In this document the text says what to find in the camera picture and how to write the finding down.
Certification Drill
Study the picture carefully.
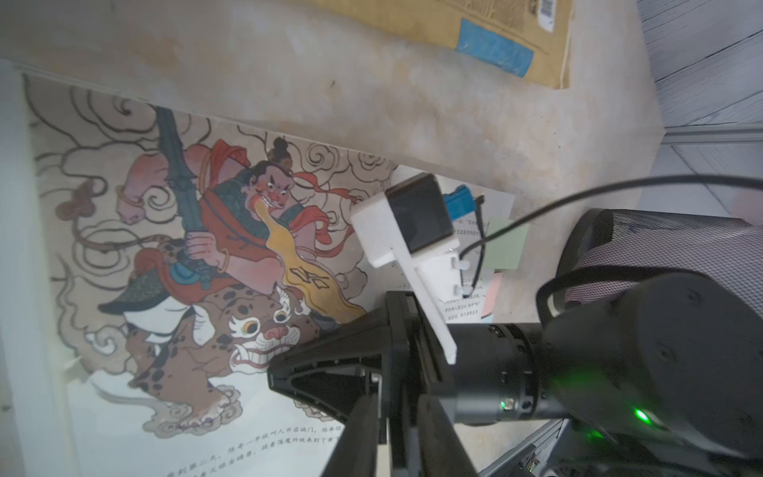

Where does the aluminium frame post right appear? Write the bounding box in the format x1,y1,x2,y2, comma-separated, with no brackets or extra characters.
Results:
662,122,763,146

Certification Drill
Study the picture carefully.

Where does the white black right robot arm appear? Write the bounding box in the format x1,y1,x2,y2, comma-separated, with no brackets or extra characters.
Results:
268,174,762,476

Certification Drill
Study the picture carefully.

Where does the green sticky note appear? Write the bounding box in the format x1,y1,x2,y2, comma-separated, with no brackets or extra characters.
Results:
483,225,529,270

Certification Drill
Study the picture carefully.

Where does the pink sticky note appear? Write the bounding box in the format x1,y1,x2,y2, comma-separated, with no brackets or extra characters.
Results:
481,272,504,319

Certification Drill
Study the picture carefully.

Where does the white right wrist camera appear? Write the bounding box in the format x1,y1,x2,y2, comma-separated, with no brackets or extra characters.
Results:
351,173,476,365

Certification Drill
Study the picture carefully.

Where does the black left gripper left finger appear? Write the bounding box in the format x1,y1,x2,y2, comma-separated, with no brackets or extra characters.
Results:
321,395,380,477

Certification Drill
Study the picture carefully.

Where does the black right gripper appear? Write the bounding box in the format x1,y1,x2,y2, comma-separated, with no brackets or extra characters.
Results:
267,291,456,423

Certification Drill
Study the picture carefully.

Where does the illustrated children's story book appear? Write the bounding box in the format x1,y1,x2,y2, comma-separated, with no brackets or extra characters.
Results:
0,58,517,477

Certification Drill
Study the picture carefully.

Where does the black mesh trash bin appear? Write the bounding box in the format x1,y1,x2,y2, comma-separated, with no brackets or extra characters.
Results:
556,209,762,313

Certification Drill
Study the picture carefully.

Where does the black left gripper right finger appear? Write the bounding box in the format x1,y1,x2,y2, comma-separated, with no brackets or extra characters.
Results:
417,396,478,477

